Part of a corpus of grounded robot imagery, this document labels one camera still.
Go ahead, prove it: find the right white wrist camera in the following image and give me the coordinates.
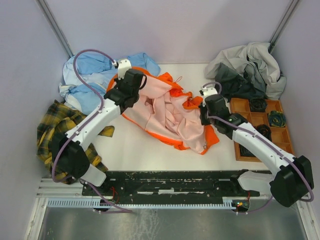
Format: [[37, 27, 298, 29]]
[[200, 84, 221, 99]]

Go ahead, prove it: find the yellow black plaid shirt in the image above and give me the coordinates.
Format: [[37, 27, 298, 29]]
[[36, 100, 115, 184]]

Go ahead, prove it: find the aluminium corner rail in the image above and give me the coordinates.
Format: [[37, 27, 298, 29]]
[[36, 0, 74, 58], [268, 0, 301, 54]]

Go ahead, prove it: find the light blue garment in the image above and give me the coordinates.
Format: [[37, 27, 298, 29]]
[[59, 52, 161, 115]]

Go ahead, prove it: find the right aluminium corner rail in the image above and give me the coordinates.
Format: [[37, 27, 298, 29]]
[[268, 0, 301, 54]]

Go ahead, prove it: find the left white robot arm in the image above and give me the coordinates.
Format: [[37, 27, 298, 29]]
[[51, 68, 147, 187]]

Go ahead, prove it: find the orange jacket pink lining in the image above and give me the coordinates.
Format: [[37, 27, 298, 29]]
[[122, 67, 220, 155]]

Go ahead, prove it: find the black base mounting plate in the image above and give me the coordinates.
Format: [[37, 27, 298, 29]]
[[97, 170, 260, 203]]

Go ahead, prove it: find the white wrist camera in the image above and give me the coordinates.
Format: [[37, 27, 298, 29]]
[[112, 58, 132, 80], [200, 84, 221, 99]]

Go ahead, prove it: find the dark rolled sock front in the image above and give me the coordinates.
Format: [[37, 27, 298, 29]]
[[239, 145, 255, 158]]

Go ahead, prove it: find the left aluminium corner rail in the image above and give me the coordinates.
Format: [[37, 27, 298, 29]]
[[36, 0, 74, 58]]

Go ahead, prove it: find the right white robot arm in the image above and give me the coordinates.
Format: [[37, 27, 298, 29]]
[[199, 93, 315, 208]]

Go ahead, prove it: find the white slotted cable duct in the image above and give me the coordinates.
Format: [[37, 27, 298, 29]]
[[47, 195, 236, 210]]

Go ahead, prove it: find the black rolled sock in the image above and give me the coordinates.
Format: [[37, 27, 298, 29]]
[[249, 98, 268, 113], [255, 124, 272, 141]]

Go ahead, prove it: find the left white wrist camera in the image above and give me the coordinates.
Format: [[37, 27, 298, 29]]
[[112, 58, 132, 80]]

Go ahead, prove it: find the grey crumpled garment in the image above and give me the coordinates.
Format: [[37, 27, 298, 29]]
[[204, 42, 287, 100]]

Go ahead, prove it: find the wooden compartment tray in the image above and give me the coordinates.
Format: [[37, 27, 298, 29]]
[[230, 98, 295, 155]]

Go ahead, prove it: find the black rolled sock centre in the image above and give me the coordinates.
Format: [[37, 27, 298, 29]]
[[255, 124, 272, 141]]

